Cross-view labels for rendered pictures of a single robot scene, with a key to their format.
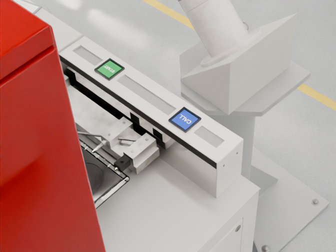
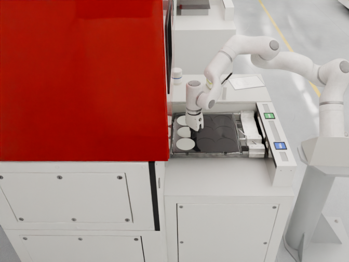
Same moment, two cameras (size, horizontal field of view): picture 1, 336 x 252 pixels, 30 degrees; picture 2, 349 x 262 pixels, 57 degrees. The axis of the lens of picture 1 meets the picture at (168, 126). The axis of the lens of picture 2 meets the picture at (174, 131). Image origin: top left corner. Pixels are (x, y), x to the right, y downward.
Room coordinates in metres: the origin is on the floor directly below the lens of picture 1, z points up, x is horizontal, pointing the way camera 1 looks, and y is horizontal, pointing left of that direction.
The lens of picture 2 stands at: (-0.25, -0.56, 2.01)
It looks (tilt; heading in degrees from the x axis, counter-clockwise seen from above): 37 degrees down; 46
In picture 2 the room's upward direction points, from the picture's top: 2 degrees counter-clockwise
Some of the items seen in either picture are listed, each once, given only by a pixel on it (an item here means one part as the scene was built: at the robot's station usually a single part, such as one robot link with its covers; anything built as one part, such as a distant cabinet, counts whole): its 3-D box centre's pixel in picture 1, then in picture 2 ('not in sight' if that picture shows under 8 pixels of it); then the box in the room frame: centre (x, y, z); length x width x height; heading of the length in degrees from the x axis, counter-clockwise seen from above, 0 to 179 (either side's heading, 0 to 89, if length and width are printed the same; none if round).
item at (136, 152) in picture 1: (140, 148); (256, 148); (0.95, 0.07, 0.89); 0.08 x 0.03 x 0.03; 134
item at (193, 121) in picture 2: not in sight; (193, 118); (0.79, 0.37, 1.03); 0.10 x 0.07 x 0.11; 85
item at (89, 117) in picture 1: (97, 124); (251, 134); (1.06, 0.18, 0.87); 0.36 x 0.08 x 0.03; 44
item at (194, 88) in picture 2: not in sight; (195, 94); (0.79, 0.37, 1.17); 0.09 x 0.08 x 0.13; 90
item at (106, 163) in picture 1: (75, 139); (237, 131); (0.99, 0.23, 0.90); 0.38 x 0.01 x 0.01; 44
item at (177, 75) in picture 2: not in sight; (176, 76); (1.07, 0.78, 1.01); 0.07 x 0.07 x 0.10
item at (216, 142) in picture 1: (146, 112); (272, 140); (1.07, 0.05, 0.89); 0.55 x 0.09 x 0.14; 44
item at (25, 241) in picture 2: not in sight; (111, 214); (0.34, 0.63, 0.41); 0.82 x 0.71 x 0.82; 44
